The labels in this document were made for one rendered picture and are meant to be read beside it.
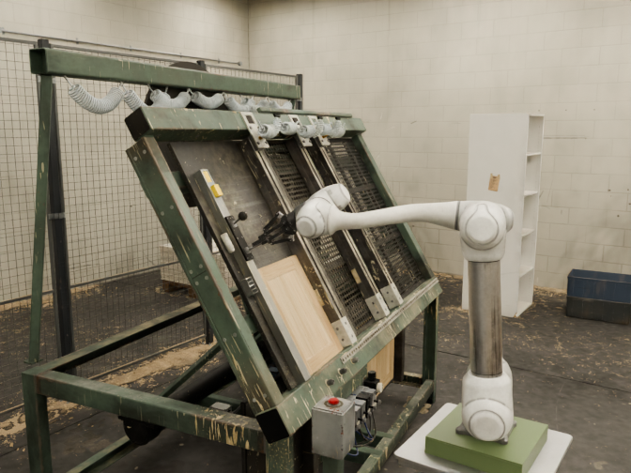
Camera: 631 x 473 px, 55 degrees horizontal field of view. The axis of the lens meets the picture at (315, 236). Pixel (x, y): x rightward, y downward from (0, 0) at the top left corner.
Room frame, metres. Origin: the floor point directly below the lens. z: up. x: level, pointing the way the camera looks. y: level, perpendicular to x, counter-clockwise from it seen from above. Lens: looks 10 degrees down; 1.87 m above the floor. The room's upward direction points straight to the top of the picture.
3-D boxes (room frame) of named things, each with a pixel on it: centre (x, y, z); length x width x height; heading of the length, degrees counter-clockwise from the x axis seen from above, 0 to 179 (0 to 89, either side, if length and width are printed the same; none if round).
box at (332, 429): (1.98, -0.06, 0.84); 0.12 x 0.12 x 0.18; 64
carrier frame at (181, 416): (3.28, 0.25, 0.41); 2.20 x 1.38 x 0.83; 154
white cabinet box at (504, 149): (6.30, -1.98, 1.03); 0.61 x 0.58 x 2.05; 146
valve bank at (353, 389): (2.40, -0.19, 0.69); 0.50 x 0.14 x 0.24; 154
